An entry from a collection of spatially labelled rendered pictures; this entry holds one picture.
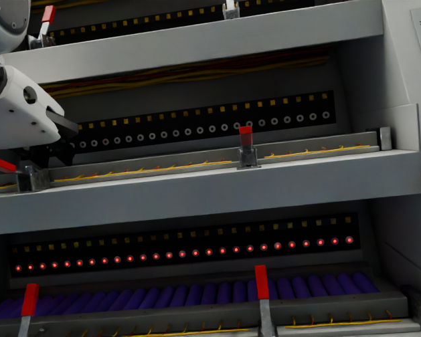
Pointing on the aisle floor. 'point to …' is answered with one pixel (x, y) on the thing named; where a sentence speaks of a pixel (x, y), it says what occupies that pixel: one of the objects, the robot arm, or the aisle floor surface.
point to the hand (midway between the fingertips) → (51, 152)
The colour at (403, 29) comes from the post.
